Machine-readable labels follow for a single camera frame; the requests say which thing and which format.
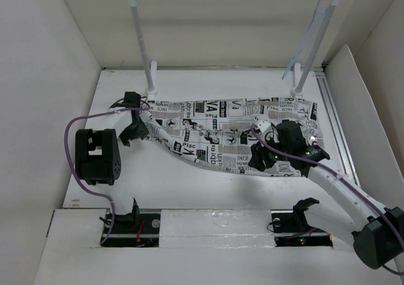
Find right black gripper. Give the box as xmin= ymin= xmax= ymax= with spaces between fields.
xmin=247 ymin=132 xmax=291 ymax=172

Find black white newspaper print trousers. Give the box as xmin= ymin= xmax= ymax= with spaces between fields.
xmin=140 ymin=97 xmax=324 ymax=177

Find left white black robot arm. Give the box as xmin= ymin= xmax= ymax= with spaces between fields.
xmin=74 ymin=92 xmax=148 ymax=233

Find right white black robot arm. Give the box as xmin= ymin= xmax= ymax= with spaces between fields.
xmin=249 ymin=120 xmax=403 ymax=276

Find clear blue plastic hanger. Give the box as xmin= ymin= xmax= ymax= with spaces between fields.
xmin=282 ymin=0 xmax=328 ymax=80

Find white metal clothes rack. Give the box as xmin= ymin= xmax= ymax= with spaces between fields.
xmin=124 ymin=0 xmax=347 ymax=104

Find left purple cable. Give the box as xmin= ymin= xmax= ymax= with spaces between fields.
xmin=64 ymin=97 xmax=152 ymax=245

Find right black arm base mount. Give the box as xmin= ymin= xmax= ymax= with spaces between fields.
xmin=266 ymin=198 xmax=333 ymax=247

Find aluminium rail right side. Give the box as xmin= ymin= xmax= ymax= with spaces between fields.
xmin=314 ymin=68 xmax=360 ymax=186

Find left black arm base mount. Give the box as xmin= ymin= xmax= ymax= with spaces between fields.
xmin=100 ymin=200 xmax=161 ymax=248

